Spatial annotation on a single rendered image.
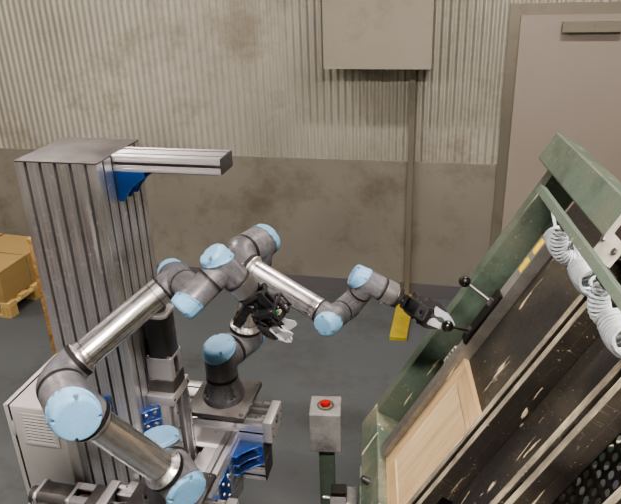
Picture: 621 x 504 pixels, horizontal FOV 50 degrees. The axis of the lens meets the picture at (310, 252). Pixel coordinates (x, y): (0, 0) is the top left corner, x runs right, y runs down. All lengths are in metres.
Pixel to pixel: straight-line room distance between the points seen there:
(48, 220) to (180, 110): 3.39
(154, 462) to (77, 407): 0.30
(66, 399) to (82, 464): 0.83
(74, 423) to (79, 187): 0.62
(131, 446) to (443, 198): 3.63
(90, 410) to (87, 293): 0.48
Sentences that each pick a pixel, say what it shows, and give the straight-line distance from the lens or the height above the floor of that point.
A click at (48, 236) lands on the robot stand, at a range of 2.00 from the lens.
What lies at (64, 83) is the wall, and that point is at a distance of 5.70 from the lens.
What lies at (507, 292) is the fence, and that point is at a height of 1.55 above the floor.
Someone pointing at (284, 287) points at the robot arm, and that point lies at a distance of 2.06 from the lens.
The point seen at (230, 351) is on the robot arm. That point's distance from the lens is 2.36.
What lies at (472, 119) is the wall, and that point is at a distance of 4.83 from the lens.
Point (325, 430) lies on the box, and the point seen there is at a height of 0.86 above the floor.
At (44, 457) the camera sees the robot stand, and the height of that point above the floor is 1.03.
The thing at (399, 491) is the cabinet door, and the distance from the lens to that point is 2.26.
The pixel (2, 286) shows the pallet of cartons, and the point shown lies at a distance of 5.58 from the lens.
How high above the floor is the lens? 2.51
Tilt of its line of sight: 24 degrees down
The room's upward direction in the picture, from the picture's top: 2 degrees counter-clockwise
